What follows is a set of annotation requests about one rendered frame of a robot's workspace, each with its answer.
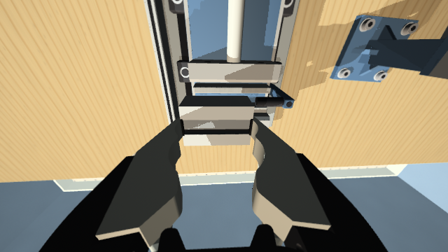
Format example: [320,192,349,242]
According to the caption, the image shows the grey slotted metal block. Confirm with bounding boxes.
[178,96,255,146]

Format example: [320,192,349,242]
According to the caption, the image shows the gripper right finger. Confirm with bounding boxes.
[249,117,388,252]

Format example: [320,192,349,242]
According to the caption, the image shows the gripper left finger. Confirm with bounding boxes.
[39,117,185,252]

